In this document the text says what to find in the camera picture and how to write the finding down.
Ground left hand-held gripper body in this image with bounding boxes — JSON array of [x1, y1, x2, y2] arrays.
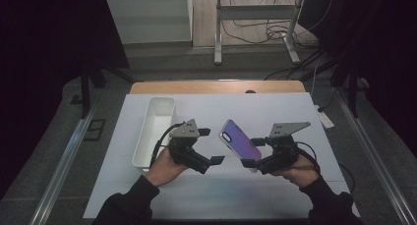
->
[[167, 118, 213, 175]]

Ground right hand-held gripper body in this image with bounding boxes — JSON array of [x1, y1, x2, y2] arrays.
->
[[257, 121, 312, 176]]

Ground iridescent phone case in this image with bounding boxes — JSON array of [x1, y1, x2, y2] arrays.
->
[[218, 118, 264, 174]]

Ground person's left hand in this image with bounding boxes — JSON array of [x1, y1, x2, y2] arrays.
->
[[145, 147, 192, 188]]

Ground person's right hand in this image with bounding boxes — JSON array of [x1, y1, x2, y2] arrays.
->
[[270, 152, 321, 189]]

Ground white plastic bin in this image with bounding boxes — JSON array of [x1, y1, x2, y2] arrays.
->
[[131, 96, 177, 174]]

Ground wooden table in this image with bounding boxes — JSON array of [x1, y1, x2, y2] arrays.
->
[[129, 80, 307, 95]]

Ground white power strip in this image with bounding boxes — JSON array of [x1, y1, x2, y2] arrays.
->
[[315, 104, 335, 130]]

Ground black stand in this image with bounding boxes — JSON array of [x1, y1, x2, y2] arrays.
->
[[329, 53, 362, 119], [79, 58, 108, 120]]

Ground white metal stand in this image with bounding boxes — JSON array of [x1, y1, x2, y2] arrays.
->
[[213, 0, 306, 67]]

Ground white cabinet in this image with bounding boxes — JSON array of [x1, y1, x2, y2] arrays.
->
[[104, 0, 195, 45]]

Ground dark curtain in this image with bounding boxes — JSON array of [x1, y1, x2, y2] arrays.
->
[[297, 0, 417, 158], [0, 0, 130, 200]]

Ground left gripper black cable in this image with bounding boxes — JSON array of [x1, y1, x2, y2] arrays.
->
[[149, 121, 185, 169]]

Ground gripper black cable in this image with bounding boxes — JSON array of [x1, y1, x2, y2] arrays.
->
[[295, 141, 322, 174], [149, 121, 185, 169]]

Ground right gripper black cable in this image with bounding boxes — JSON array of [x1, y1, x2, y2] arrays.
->
[[295, 141, 322, 174]]

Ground metal floor rail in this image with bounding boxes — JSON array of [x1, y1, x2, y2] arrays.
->
[[29, 96, 103, 225], [333, 86, 417, 225]]

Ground black floor cables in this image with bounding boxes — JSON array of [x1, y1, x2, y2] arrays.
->
[[221, 0, 330, 50]]

